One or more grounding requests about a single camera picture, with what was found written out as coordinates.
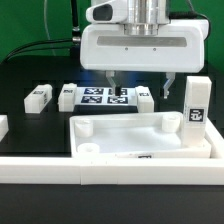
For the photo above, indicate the white L-shaped obstacle fence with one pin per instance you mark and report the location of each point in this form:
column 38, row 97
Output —
column 41, row 170

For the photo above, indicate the white block left edge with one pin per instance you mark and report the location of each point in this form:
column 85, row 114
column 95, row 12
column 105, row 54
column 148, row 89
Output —
column 3, row 126

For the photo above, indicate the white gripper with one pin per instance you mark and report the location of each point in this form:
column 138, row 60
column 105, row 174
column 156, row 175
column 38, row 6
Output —
column 141, row 36

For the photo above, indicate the white desk top tray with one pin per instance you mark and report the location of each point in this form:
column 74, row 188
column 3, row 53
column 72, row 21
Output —
column 134, row 135

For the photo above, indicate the marker sheet with tags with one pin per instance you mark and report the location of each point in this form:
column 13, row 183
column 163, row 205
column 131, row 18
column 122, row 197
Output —
column 104, row 96

